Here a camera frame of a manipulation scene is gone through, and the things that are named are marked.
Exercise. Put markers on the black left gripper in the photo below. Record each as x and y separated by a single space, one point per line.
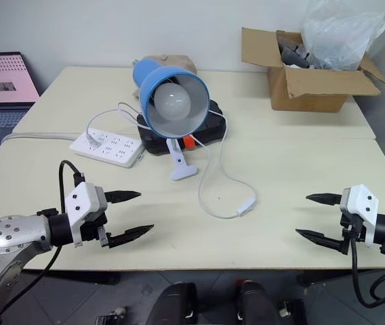
91 230

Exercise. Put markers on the grey objects in box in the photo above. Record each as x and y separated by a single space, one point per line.
292 54

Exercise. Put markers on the clear plastic bag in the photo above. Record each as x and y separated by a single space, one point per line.
341 34

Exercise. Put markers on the dark rounded shape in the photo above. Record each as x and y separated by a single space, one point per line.
175 304
255 304

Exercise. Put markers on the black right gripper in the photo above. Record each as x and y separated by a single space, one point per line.
350 233

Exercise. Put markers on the white frosted light bulb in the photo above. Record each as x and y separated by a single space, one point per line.
172 101

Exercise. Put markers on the black plastic case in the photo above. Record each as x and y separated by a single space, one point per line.
211 130

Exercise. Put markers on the white power strip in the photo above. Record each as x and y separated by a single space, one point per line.
119 150

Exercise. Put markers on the blue clamp desk lamp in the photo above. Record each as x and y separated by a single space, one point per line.
152 84

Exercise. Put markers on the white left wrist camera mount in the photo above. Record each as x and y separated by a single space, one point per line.
80 203

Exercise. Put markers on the brown cardboard box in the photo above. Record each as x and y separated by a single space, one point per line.
309 91

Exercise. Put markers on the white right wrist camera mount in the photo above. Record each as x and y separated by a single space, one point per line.
362 203

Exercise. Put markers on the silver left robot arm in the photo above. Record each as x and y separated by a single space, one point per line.
6 233

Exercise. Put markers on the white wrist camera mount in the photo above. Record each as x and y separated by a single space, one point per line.
362 203
80 203

